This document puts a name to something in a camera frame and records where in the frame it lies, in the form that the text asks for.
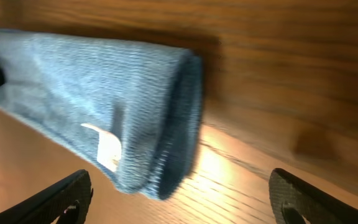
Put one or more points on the blue microfiber cloth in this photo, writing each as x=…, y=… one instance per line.
x=132, y=109

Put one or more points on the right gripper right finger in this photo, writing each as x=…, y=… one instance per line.
x=295, y=201

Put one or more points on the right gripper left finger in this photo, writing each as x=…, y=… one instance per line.
x=66, y=201

